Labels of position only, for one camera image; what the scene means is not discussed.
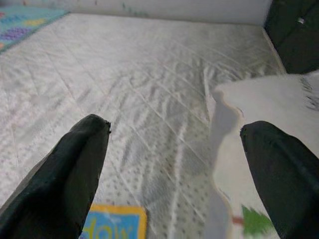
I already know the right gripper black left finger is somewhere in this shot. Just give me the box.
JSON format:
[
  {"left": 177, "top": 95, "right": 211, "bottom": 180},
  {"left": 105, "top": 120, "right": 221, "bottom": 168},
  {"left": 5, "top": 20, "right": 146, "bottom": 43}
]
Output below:
[{"left": 0, "top": 114, "right": 112, "bottom": 239}]

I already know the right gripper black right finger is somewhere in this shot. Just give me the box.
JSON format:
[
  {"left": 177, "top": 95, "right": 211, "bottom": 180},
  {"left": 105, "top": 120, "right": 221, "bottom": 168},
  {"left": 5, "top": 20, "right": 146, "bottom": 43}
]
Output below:
[{"left": 239, "top": 120, "right": 319, "bottom": 239}]

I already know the blue yellow-edged children's book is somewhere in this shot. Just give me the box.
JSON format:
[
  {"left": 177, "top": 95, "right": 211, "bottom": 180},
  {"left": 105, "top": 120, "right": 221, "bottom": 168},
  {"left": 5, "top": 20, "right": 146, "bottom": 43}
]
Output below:
[{"left": 79, "top": 204, "right": 149, "bottom": 239}]

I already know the white pillow with tree print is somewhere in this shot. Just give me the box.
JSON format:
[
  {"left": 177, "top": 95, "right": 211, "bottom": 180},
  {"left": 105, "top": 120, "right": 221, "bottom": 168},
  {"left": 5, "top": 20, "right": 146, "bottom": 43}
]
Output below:
[{"left": 210, "top": 70, "right": 319, "bottom": 239}]

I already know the white quilted mattress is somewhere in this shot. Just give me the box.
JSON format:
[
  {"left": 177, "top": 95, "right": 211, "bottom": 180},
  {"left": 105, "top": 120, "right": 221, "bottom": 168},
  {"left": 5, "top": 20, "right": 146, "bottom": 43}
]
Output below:
[{"left": 0, "top": 12, "right": 288, "bottom": 239}]

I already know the dark tufted headboard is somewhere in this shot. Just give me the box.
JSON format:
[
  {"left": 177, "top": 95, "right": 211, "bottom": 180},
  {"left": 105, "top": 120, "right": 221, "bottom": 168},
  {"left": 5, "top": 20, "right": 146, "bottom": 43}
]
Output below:
[{"left": 264, "top": 0, "right": 319, "bottom": 76}]

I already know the teal mat with colourful shapes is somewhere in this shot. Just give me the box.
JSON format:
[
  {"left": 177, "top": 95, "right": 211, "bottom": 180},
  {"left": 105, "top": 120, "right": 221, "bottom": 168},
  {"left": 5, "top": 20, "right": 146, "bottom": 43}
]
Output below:
[{"left": 0, "top": 4, "right": 71, "bottom": 54}]

